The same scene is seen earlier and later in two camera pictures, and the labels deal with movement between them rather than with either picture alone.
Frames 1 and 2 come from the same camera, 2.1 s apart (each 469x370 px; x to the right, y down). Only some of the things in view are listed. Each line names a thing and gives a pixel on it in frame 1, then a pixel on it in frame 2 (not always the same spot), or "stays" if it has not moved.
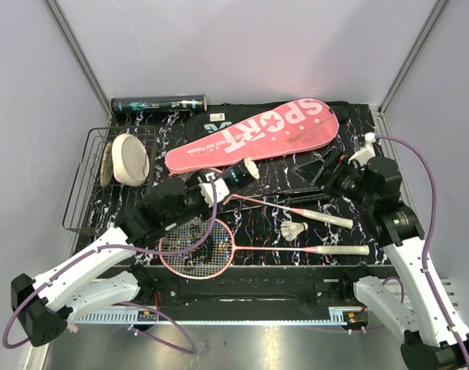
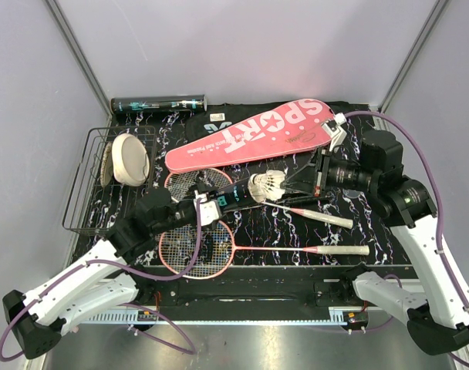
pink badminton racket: x=202 y=245 stays
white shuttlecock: x=291 y=230 -> x=268 y=186
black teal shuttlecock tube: x=159 y=104 stays
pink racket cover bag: x=294 y=127 stays
